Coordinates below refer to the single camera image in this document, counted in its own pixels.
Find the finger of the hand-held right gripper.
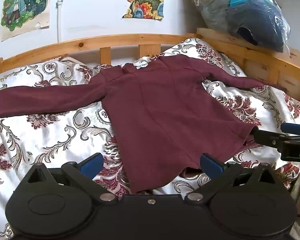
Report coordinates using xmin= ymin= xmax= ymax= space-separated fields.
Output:
xmin=251 ymin=127 xmax=284 ymax=151
xmin=281 ymin=122 xmax=300 ymax=137

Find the maroon long-sleeve shirt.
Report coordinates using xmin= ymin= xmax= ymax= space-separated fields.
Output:
xmin=0 ymin=54 xmax=288 ymax=195

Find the cartoon figure wall poster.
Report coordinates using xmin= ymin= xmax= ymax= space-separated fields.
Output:
xmin=0 ymin=0 xmax=52 ymax=42

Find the white wall pipe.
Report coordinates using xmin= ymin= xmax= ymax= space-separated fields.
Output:
xmin=55 ymin=0 xmax=63 ymax=43

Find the clear plastic bag of clothes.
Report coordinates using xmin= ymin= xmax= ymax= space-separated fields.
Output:
xmin=186 ymin=0 xmax=291 ymax=53

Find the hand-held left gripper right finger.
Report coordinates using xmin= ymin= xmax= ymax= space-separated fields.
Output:
xmin=184 ymin=152 xmax=278 ymax=204

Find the floral patterned white blanket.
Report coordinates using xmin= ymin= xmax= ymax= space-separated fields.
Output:
xmin=0 ymin=38 xmax=300 ymax=240

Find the wooden bed frame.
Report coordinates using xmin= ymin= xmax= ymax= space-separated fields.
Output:
xmin=0 ymin=27 xmax=300 ymax=103

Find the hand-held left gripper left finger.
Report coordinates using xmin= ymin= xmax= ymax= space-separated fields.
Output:
xmin=25 ymin=152 xmax=119 ymax=204

